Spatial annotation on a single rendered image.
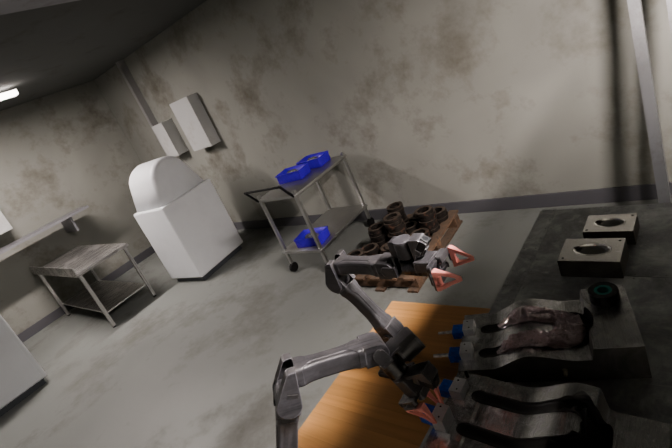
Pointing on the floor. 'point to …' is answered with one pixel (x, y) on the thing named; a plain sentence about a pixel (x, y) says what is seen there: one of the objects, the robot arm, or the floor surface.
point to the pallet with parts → (418, 222)
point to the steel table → (83, 261)
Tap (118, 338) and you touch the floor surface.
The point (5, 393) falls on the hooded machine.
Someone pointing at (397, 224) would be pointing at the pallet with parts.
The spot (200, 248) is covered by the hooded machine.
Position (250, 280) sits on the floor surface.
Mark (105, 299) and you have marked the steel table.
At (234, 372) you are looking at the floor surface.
